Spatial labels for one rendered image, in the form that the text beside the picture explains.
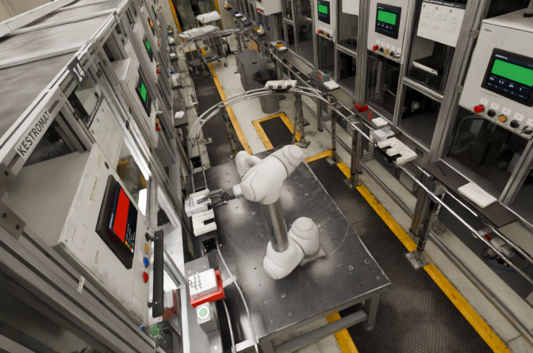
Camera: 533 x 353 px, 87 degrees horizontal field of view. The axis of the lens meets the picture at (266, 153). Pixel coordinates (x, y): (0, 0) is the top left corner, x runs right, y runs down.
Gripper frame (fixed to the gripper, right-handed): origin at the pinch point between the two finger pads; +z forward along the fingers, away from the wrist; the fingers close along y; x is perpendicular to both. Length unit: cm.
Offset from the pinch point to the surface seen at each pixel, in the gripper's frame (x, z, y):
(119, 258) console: 69, 19, 54
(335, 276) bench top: 56, -61, -36
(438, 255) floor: 40, -164, -102
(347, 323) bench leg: 66, -64, -79
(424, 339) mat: 85, -111, -102
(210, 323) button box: 69, 7, -5
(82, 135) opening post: 41, 20, 84
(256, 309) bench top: 56, -13, -36
